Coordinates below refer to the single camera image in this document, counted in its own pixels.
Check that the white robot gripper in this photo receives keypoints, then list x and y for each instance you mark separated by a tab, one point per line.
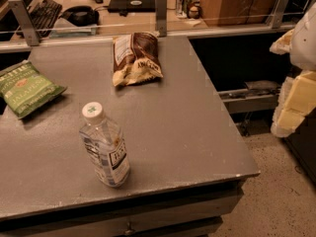
304	41

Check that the brown chip bag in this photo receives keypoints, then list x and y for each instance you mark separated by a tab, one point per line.
136	59

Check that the clear plastic water bottle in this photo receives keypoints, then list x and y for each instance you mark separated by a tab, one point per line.
104	142

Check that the green jalapeno chip bag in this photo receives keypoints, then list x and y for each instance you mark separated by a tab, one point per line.
24	89

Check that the open grey drawer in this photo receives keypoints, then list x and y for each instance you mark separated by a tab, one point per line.
255	96

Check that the wooden cabinet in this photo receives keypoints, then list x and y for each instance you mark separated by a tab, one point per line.
235	12

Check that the small round brown jar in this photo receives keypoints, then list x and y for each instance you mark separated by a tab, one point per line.
194	12

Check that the green drink can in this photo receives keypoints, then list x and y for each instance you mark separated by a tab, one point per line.
182	7

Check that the grey drawer cabinet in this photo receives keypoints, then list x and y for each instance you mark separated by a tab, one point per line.
193	212

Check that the black laptop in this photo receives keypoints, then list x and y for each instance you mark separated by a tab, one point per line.
131	6

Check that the black headphones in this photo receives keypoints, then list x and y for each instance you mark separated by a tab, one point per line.
81	16

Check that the black keyboard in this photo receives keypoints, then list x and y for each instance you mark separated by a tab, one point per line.
44	15

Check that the grey metal bracket right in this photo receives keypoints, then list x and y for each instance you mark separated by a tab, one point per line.
275	18

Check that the grey metal bracket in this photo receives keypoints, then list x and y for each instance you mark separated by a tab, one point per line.
24	19
275	18
161	17

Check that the grey metal bracket middle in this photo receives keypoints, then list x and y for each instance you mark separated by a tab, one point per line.
161	17

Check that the grey metal bracket left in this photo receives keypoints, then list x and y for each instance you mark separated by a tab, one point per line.
24	19

